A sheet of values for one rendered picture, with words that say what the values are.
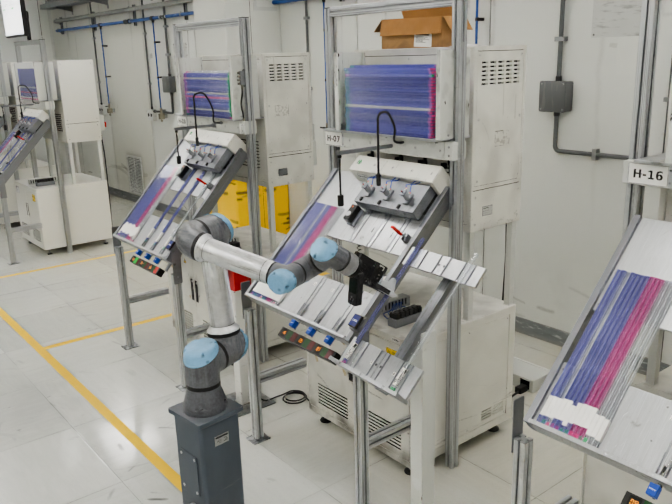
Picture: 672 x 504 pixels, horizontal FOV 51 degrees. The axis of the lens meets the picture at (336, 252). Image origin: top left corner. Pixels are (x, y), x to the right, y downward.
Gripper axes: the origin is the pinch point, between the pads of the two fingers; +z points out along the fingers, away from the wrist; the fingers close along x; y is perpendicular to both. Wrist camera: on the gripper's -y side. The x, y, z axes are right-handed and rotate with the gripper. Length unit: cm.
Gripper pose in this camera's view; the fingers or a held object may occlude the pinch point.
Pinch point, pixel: (388, 294)
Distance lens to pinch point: 237.6
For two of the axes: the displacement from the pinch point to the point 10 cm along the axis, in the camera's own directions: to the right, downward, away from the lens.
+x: -5.8, -2.1, 7.9
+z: 6.8, 4.0, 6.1
